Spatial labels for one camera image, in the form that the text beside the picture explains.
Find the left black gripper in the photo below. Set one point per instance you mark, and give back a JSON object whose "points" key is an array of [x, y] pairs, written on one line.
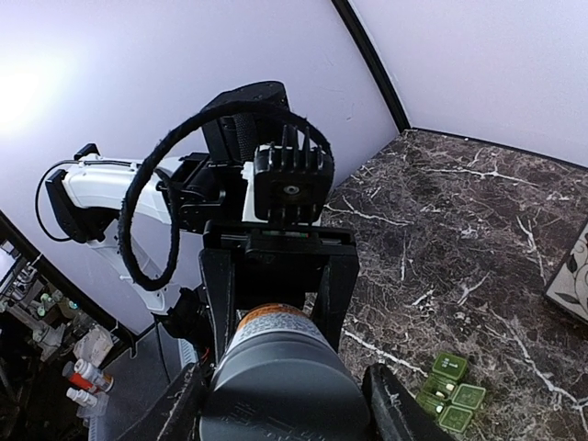
{"points": [[249, 262]]}

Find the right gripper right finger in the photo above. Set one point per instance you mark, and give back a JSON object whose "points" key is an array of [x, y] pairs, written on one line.
{"points": [[395, 414]]}

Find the large grey-capped pill bottle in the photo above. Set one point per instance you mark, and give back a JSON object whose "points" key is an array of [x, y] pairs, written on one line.
{"points": [[279, 379]]}

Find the left black frame post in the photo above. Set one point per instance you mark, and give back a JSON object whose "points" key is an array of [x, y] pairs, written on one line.
{"points": [[368, 52]]}

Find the green weekly pill organizer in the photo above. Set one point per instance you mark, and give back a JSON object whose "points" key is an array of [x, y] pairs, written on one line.
{"points": [[447, 397]]}

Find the orange-capped bottles off table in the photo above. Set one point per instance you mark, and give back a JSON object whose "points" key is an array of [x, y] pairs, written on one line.
{"points": [[88, 381]]}

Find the floral square ceramic plate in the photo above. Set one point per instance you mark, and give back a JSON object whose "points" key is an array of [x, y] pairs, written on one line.
{"points": [[567, 289]]}

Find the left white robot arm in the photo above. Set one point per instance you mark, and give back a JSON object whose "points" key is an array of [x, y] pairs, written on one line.
{"points": [[224, 215]]}

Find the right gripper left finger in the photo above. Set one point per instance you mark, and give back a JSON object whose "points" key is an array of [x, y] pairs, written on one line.
{"points": [[174, 416]]}

